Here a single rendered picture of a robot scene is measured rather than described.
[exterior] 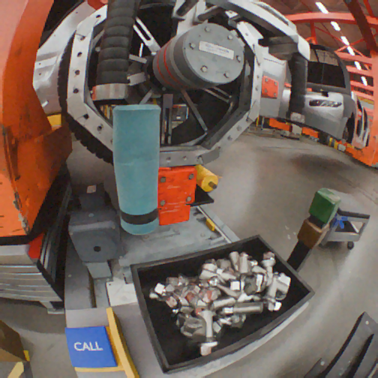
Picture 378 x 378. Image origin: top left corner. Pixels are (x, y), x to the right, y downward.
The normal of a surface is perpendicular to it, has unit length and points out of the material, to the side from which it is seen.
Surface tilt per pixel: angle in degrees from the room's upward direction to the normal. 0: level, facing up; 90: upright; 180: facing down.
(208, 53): 90
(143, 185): 93
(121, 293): 0
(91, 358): 0
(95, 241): 90
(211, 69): 90
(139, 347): 0
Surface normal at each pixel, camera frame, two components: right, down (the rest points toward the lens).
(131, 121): 0.10, 0.41
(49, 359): 0.07, -0.89
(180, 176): 0.42, 0.44
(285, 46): -0.90, 0.12
